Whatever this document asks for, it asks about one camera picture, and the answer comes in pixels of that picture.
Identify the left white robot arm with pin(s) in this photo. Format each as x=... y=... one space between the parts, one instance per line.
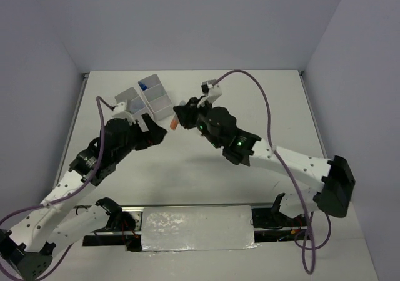
x=30 y=246

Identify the left white divided container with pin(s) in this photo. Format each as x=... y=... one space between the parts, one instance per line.
x=134 y=100

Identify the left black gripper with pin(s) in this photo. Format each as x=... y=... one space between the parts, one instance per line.
x=153 y=137

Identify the right white divided container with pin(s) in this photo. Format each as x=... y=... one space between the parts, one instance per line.
x=156 y=97

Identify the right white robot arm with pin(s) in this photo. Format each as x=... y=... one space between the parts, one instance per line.
x=330 y=182

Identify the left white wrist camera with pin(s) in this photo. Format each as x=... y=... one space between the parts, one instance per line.
x=121 y=111

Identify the white divided container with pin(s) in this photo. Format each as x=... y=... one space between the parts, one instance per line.
x=156 y=97
x=134 y=100

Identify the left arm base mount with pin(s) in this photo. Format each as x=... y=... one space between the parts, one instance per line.
x=123 y=227

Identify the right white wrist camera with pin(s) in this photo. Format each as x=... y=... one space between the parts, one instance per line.
x=211 y=91

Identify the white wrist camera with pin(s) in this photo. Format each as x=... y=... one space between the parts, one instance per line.
x=121 y=111
x=211 y=91

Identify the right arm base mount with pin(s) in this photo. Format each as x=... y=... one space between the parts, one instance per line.
x=272 y=226

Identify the clear bottle blue cap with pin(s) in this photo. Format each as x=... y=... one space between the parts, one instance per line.
x=142 y=86

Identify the orange grey highlighter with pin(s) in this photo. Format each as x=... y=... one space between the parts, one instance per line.
x=174 y=123

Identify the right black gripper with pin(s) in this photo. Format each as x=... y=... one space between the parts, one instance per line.
x=185 y=113

